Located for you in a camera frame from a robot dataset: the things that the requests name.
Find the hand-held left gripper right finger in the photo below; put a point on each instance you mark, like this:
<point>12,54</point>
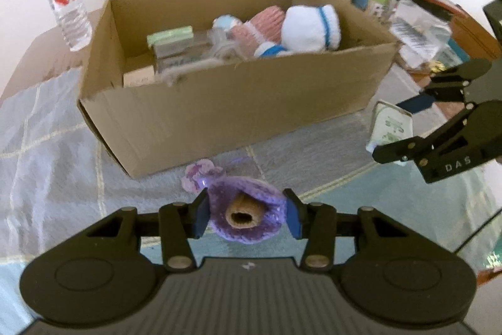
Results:
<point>294,215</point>

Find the purple crochet flower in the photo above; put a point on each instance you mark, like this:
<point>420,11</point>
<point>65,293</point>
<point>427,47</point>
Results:
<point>251,189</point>

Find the white green small pack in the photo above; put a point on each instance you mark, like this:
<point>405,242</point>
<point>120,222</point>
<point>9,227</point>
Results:
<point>378,3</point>

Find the clear water bottle red label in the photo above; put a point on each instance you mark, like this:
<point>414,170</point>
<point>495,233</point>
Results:
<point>68,13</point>

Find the checked green grey tablecloth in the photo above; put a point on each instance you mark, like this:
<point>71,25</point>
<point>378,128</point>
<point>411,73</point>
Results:
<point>59,162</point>

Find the pink knitted sock roll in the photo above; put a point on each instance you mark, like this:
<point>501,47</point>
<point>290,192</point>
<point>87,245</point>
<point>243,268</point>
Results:
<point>262,25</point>

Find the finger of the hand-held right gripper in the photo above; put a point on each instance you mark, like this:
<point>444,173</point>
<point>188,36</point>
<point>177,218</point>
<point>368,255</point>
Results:
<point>396,154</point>
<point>415,103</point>

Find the large clear jar black lid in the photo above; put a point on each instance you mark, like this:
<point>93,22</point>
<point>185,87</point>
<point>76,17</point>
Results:
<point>419,29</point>

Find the white sock roll blue stripe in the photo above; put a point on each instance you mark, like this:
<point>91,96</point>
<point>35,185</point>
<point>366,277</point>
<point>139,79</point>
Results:
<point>270,50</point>
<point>306,29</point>

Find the white bottle light blue cap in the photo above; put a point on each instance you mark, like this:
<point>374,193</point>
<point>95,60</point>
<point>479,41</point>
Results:
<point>227,23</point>

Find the gold ornament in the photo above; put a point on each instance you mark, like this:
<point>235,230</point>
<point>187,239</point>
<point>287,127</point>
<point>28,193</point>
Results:
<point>437,65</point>

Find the brown cardboard box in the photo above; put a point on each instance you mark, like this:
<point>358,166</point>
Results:
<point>235,103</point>

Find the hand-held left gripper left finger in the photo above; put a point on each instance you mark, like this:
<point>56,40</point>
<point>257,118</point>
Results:
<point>200,215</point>

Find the teal paper packet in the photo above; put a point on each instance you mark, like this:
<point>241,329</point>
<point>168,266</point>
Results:
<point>457,52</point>

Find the light green tissue pack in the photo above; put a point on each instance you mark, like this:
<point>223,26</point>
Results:
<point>170,34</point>

